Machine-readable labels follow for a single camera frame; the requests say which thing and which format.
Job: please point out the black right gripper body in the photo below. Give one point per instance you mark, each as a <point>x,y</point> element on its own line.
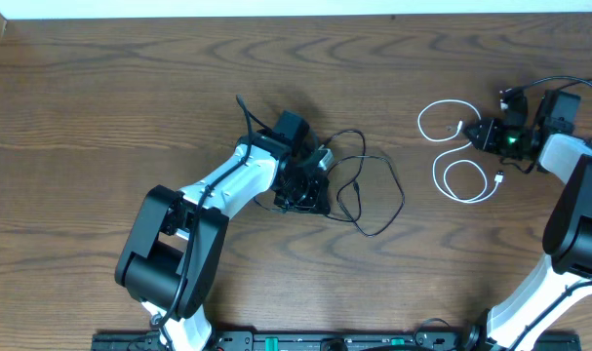
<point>489,135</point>

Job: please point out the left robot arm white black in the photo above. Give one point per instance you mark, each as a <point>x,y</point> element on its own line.
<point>170,259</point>

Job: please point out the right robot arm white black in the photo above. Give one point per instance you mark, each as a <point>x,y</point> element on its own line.
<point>563,275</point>

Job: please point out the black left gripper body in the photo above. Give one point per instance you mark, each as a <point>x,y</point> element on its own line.
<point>304,196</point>

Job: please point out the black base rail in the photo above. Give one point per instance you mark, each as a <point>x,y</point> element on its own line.
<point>325,342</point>

